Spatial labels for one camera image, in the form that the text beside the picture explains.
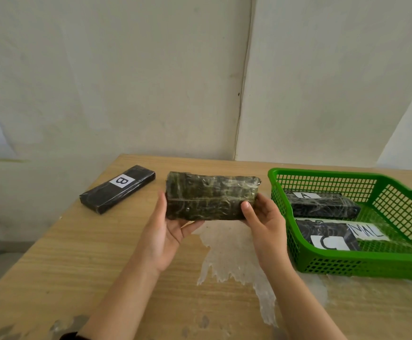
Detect person's left hand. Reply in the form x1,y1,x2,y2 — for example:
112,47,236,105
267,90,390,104
135,191,205,275

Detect person's right hand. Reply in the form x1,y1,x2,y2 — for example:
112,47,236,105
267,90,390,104
241,193,296,280

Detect dark plastic-wrapped block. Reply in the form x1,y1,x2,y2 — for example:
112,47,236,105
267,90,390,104
165,171,262,221

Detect person's left forearm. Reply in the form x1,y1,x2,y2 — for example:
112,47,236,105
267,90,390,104
77,259,161,340

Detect person's right forearm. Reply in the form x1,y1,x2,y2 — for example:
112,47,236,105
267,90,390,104
265,263,348,340

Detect black box with white label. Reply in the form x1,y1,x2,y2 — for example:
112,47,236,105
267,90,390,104
79,165,156,214

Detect black wrapped box small label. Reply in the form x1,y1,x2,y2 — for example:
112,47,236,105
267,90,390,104
285,191,362,220

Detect black wrapped box large label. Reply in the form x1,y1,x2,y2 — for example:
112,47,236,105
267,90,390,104
296,219,361,252

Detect green plastic basket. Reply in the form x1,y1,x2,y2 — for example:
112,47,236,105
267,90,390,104
268,168,412,281

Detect white paper label sheet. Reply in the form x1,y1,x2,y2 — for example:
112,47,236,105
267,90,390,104
348,223,389,241

